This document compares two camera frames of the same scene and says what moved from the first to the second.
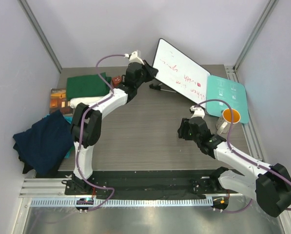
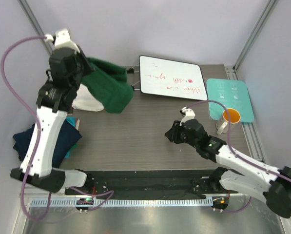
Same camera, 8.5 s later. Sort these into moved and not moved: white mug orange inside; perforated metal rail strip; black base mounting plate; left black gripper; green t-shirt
Moved: green t-shirt; left black gripper
Not moved: black base mounting plate; white mug orange inside; perforated metal rail strip
